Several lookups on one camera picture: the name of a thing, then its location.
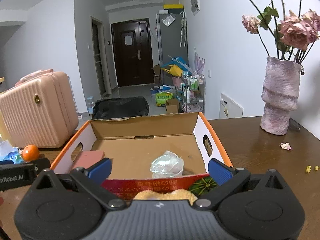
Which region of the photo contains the pink layered sponge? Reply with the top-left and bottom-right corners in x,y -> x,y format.
71,151 -> 105,170

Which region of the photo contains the red cardboard box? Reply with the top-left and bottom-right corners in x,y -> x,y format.
51,113 -> 233,200

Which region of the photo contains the white hamster plush toy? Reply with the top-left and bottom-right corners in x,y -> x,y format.
133,189 -> 198,205

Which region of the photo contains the translucent plastic bag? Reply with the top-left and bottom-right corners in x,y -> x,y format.
150,151 -> 184,179

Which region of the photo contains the blue tissue pack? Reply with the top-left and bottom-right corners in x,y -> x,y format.
0,140 -> 24,164

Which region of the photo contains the orange fruit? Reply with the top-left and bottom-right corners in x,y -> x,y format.
21,145 -> 40,162

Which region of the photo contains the black bag on floor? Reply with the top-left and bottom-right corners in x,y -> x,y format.
92,96 -> 149,120

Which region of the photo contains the fallen pink petal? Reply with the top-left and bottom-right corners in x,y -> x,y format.
279,142 -> 292,151

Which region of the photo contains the pink ribbed suitcase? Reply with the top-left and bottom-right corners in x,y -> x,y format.
1,69 -> 79,148

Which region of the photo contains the metal utility cart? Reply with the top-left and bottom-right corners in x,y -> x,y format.
179,74 -> 206,114

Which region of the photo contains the purple coral decoration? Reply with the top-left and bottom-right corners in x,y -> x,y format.
194,48 -> 206,75

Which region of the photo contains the pink ridged vase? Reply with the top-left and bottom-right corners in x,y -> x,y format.
260,57 -> 303,136

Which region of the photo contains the dark wooden door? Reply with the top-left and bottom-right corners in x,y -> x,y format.
111,18 -> 154,87

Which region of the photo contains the grey refrigerator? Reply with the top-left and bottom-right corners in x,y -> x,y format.
156,11 -> 189,86

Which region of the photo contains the dried pink roses bouquet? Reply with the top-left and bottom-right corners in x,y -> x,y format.
241,0 -> 319,64

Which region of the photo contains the yellow box on refrigerator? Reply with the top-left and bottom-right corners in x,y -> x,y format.
163,4 -> 184,10

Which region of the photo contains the white wall panel box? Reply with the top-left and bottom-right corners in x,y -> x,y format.
190,0 -> 200,16

